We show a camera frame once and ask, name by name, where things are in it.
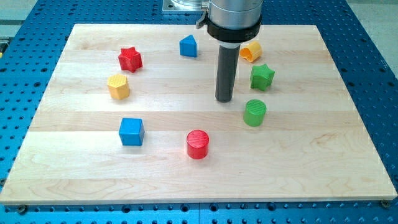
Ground green star block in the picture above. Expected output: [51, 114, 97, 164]
[250, 63, 275, 91]

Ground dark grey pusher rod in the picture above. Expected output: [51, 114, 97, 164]
[215, 44, 240, 103]

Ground red star block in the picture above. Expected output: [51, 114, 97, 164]
[118, 47, 143, 73]

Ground light wooden board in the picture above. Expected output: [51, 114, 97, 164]
[1, 24, 397, 205]

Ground blue triangle block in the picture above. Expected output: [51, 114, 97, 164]
[179, 35, 197, 57]

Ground red cylinder block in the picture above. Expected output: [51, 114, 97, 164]
[187, 129, 210, 159]

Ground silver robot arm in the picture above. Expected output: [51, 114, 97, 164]
[195, 0, 263, 45]

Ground blue cube block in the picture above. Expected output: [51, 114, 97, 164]
[119, 118, 145, 146]

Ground yellow hexagon block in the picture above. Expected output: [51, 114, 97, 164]
[107, 74, 130, 100]

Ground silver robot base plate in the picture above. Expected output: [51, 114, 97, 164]
[162, 0, 207, 13]

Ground green cylinder block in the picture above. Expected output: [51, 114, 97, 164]
[243, 99, 267, 127]

